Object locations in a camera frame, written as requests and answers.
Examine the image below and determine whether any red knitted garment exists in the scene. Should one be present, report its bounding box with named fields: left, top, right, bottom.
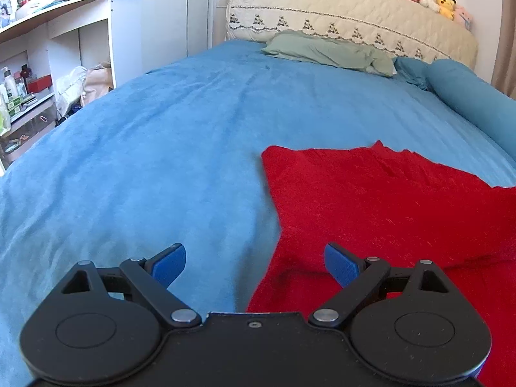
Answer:
left=248, top=143, right=515, bottom=386

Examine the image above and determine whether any blue bed sheet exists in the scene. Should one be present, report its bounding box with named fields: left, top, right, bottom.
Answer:
left=1, top=40, right=515, bottom=386

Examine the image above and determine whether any blue bolster pillow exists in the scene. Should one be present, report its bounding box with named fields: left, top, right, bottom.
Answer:
left=394, top=57, right=516, bottom=162

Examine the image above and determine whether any beige bag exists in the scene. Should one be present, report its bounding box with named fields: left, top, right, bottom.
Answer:
left=80, top=62, right=114, bottom=107

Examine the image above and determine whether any red box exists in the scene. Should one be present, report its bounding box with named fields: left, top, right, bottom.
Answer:
left=27, top=74, right=53, bottom=94

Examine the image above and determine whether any white bottle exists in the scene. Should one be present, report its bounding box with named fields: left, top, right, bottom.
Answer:
left=2, top=67, right=19, bottom=101

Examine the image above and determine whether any white shelf desk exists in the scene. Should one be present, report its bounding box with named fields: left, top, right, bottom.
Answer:
left=1, top=0, right=143, bottom=170

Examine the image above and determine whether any green pillow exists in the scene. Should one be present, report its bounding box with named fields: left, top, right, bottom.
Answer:
left=263, top=30, right=397, bottom=78

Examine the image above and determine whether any light pink plush toy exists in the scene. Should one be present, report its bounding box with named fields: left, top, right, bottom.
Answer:
left=454, top=5, right=473, bottom=31

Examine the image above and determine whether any white wardrobe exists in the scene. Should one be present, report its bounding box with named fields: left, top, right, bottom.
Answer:
left=134, top=0, right=212, bottom=74

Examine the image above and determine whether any yellow plush toy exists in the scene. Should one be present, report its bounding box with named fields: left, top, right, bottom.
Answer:
left=436, top=0, right=457, bottom=20

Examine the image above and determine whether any cream quilted headboard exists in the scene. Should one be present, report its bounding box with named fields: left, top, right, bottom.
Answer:
left=226, top=0, right=478, bottom=68

